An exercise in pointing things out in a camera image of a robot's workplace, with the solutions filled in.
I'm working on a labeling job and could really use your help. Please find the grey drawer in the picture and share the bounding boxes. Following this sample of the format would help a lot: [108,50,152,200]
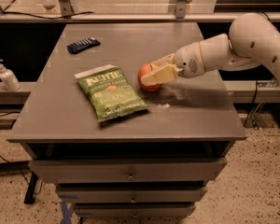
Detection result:
[56,185,207,203]
[74,203,195,217]
[29,158,227,184]

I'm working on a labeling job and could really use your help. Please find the red apple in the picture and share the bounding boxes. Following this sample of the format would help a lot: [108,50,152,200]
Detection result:
[137,63,161,92]

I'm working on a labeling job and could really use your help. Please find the bottom grey drawer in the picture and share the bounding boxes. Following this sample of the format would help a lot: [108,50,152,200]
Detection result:
[74,203,195,217]

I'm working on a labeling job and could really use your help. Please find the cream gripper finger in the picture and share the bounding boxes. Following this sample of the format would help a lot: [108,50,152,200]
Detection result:
[142,63,182,86]
[150,53,175,66]

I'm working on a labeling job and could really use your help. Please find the black floor cable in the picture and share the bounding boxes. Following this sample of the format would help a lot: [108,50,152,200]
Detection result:
[0,110,43,196]

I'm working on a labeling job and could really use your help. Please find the dark blue snack bag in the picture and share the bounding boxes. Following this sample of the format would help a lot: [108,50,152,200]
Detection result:
[67,37,101,54]

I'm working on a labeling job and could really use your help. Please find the black cable on ledge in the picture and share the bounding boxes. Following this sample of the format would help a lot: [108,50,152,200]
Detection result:
[3,10,95,20]

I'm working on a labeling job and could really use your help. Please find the green jalapeno chip bag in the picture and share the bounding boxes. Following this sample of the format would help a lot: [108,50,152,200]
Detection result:
[75,64,147,122]

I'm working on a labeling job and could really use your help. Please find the top grey drawer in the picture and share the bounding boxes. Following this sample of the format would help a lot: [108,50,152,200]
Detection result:
[29,158,227,184]

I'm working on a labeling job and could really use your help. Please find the grey drawer cabinet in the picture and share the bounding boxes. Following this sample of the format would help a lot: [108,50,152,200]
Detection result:
[10,23,245,217]

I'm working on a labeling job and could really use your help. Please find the white pump dispenser bottle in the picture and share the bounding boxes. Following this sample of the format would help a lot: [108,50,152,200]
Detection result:
[0,59,21,91]

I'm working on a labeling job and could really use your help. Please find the middle grey drawer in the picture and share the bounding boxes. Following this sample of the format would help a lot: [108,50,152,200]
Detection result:
[56,185,207,203]

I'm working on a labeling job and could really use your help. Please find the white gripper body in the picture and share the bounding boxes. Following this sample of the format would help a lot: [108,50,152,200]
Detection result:
[174,42,205,78]

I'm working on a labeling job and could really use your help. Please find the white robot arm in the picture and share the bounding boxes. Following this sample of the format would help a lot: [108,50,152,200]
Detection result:
[140,13,280,86]

